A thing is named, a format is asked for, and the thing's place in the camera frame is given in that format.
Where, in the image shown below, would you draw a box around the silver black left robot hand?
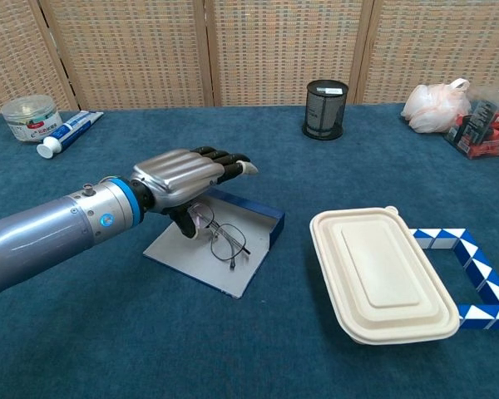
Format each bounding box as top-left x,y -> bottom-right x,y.
131,145 -> 259,240

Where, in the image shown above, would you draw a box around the thin metal frame eyeglasses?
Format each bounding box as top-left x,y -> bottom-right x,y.
187,201 -> 252,272

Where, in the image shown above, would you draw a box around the blue folding glasses case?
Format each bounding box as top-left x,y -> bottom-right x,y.
142,189 -> 286,299

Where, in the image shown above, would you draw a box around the blue white toothpaste tube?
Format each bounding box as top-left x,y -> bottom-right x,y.
36,111 -> 105,160

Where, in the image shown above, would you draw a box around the woven wooden folding screen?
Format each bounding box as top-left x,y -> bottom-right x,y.
0,0 -> 499,114

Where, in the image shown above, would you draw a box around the black mesh pen holder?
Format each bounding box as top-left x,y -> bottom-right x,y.
301,80 -> 350,141

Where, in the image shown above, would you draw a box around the clear round plastic jar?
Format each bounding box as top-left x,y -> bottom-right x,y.
0,94 -> 64,145

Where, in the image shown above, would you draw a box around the blue carpet table cover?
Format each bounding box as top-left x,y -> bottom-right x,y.
0,103 -> 499,399

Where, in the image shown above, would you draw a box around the beige lidded lunch box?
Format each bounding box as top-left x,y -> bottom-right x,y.
309,205 -> 461,346

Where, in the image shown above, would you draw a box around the clear box red black items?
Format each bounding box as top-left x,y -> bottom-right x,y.
443,86 -> 499,160

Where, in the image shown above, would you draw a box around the blue white snake puzzle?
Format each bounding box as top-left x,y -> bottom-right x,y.
408,227 -> 499,331

